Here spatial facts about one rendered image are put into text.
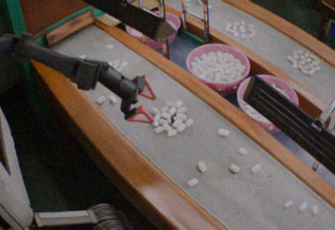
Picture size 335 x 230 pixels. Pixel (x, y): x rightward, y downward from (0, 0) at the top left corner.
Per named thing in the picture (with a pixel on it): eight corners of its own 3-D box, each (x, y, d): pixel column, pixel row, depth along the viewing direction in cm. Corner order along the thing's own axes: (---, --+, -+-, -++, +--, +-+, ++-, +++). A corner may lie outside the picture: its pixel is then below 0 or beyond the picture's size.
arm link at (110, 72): (96, 81, 98) (109, 64, 98) (92, 76, 104) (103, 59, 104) (113, 94, 102) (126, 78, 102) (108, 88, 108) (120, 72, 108)
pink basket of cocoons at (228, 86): (236, 109, 141) (238, 91, 134) (176, 89, 151) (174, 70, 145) (255, 71, 157) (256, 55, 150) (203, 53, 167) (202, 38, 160)
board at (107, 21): (109, 28, 174) (109, 26, 173) (96, 20, 182) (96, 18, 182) (160, 5, 187) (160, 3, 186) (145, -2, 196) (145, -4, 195)
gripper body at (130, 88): (124, 113, 106) (105, 99, 102) (128, 89, 113) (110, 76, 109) (140, 103, 102) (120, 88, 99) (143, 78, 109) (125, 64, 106)
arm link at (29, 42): (11, 59, 114) (18, 32, 111) (21, 59, 119) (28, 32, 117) (81, 94, 97) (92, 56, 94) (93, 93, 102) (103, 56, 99)
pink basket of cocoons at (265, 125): (269, 152, 125) (274, 135, 118) (221, 113, 140) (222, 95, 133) (304, 115, 136) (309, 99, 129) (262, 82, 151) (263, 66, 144)
